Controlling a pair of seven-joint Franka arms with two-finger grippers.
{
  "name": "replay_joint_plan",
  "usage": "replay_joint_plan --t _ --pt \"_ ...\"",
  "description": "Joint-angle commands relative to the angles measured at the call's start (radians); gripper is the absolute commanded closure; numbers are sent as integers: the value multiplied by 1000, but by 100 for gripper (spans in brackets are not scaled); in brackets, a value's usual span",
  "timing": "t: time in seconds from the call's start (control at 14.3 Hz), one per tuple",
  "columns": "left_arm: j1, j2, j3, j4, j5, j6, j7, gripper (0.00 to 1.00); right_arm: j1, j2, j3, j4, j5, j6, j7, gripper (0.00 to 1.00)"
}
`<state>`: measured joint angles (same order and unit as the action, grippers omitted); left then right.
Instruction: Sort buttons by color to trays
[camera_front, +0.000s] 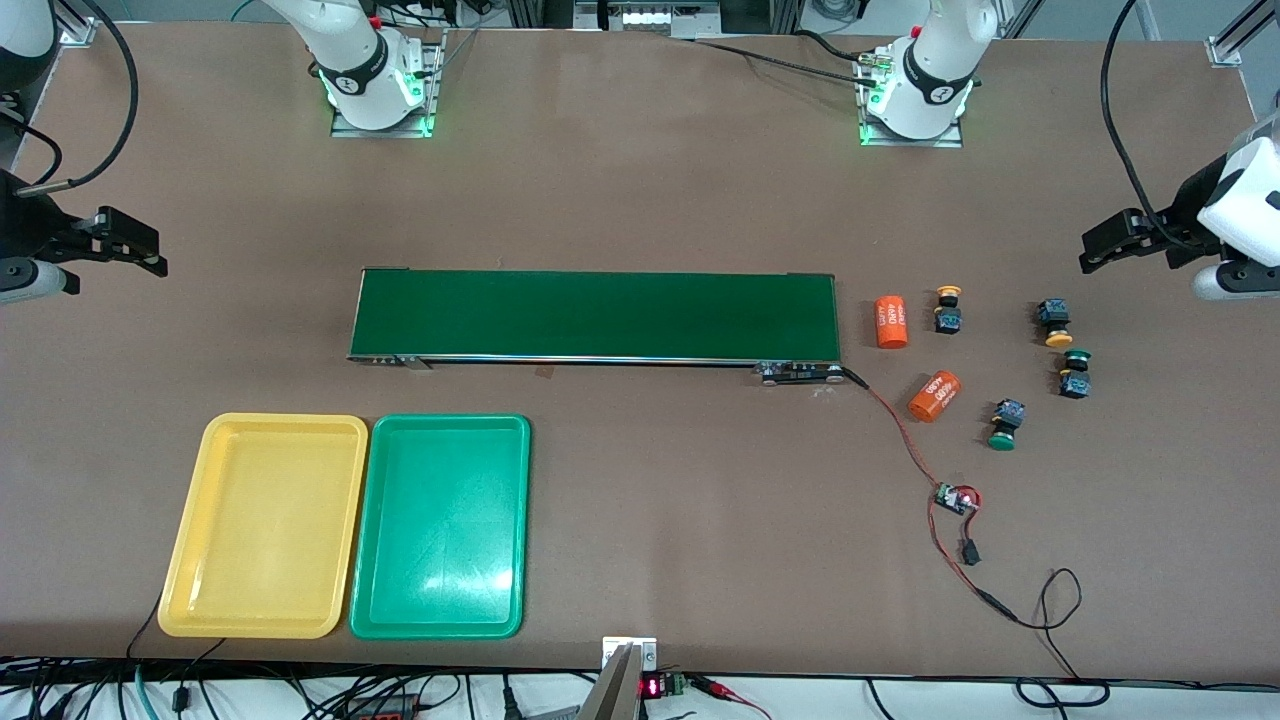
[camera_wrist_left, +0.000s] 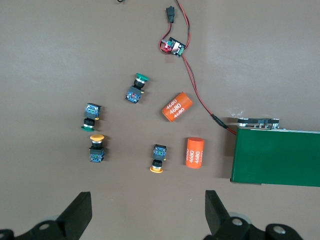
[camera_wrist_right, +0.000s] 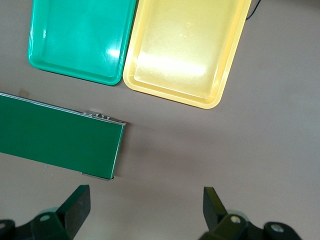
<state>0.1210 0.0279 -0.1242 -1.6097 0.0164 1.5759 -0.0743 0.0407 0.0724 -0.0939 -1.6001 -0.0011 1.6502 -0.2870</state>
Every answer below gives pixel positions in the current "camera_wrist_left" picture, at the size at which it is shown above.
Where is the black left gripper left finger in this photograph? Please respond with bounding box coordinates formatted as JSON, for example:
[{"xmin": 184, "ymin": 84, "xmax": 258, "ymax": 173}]
[{"xmin": 14, "ymin": 191, "xmax": 93, "ymax": 240}]

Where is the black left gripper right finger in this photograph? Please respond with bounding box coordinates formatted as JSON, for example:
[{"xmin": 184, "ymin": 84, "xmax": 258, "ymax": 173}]
[{"xmin": 203, "ymin": 190, "xmax": 253, "ymax": 240}]

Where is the yellow mushroom push button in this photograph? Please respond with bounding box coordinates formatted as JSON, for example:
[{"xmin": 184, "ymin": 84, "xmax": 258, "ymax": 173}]
[
  {"xmin": 89, "ymin": 134, "xmax": 106, "ymax": 163},
  {"xmin": 149, "ymin": 143, "xmax": 168, "ymax": 174}
]

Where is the orange 4680 cylinder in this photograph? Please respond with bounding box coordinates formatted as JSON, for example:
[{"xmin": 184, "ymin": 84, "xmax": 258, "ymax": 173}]
[
  {"xmin": 161, "ymin": 91, "xmax": 194, "ymax": 123},
  {"xmin": 184, "ymin": 136, "xmax": 205, "ymax": 170}
]

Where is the green mushroom push button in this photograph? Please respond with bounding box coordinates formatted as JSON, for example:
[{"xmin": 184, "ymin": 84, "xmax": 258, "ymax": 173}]
[
  {"xmin": 80, "ymin": 102, "xmax": 102, "ymax": 132},
  {"xmin": 124, "ymin": 72, "xmax": 150, "ymax": 105}
]

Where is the green belt conveyor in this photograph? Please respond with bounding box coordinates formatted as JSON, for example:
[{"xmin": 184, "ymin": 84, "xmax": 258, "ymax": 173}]
[{"xmin": 229, "ymin": 116, "xmax": 320, "ymax": 188}]

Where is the small black circuit board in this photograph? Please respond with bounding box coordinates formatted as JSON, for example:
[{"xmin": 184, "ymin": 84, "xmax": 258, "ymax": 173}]
[{"xmin": 163, "ymin": 36, "xmax": 187, "ymax": 58}]

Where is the black inline wire connector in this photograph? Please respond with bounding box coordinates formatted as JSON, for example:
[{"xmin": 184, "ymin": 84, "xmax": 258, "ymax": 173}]
[{"xmin": 165, "ymin": 6, "xmax": 176, "ymax": 23}]

